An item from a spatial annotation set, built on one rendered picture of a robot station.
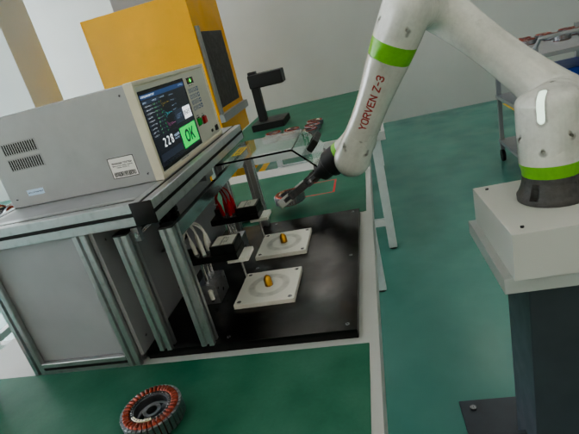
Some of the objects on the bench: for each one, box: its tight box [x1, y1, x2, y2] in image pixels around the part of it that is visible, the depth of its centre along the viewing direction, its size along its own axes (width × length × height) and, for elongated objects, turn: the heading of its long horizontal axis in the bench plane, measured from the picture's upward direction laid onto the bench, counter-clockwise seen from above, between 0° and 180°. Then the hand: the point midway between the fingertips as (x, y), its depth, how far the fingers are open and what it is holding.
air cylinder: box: [199, 270, 229, 305], centre depth 115 cm, size 5×8×6 cm
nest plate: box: [233, 266, 302, 309], centre depth 113 cm, size 15×15×1 cm
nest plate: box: [255, 227, 312, 261], centre depth 135 cm, size 15×15×1 cm
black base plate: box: [147, 208, 360, 359], centre depth 125 cm, size 47×64×2 cm
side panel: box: [0, 235, 147, 375], centre depth 98 cm, size 28×3×32 cm, turn 112°
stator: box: [120, 384, 186, 434], centre depth 82 cm, size 11×11×4 cm
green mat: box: [217, 170, 366, 231], centre depth 188 cm, size 94×61×1 cm, turn 112°
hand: (289, 196), depth 165 cm, fingers closed on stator, 11 cm apart
